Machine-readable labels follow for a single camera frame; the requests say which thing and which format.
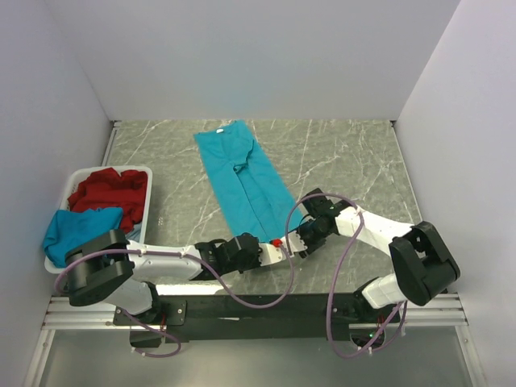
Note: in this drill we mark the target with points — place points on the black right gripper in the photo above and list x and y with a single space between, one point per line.
311 247

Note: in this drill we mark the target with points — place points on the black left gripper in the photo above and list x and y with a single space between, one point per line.
255 264

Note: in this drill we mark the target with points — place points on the teal t shirt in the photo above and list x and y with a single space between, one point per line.
69 230
252 196

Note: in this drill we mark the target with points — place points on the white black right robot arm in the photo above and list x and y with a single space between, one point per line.
423 266

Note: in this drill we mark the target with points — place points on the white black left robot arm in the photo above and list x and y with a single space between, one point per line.
113 269

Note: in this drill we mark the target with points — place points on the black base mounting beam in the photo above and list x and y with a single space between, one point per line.
297 316

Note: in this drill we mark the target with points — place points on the light blue garment in basket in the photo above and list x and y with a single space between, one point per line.
135 234

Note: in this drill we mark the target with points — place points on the red t shirt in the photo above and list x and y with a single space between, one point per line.
109 188

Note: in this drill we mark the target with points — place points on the teal t shirt in basket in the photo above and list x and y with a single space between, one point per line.
69 230

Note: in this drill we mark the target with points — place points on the white plastic laundry basket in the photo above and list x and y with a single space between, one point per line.
79 176

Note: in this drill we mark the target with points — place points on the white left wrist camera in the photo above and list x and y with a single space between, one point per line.
273 252

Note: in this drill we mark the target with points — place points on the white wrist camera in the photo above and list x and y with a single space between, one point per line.
273 252
293 243

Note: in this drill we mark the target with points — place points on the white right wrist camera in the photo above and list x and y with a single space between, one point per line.
293 243

